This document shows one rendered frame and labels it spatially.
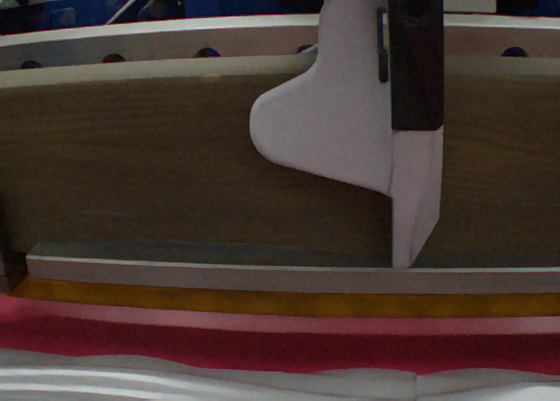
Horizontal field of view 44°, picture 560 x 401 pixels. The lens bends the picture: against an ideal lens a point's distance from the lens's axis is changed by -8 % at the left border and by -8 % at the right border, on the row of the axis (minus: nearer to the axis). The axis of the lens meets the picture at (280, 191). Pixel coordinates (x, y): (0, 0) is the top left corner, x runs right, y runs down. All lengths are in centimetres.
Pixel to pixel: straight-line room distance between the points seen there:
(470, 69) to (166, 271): 13
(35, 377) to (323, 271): 11
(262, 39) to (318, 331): 25
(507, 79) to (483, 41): 24
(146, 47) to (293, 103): 29
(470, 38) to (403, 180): 27
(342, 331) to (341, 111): 10
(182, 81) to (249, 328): 10
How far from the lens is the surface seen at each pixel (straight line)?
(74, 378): 27
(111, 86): 26
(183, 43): 50
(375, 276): 25
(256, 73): 25
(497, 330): 29
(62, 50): 53
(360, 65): 22
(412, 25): 20
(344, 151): 23
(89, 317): 32
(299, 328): 29
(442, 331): 29
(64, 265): 28
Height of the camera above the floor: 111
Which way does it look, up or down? 21 degrees down
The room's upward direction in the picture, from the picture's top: 3 degrees counter-clockwise
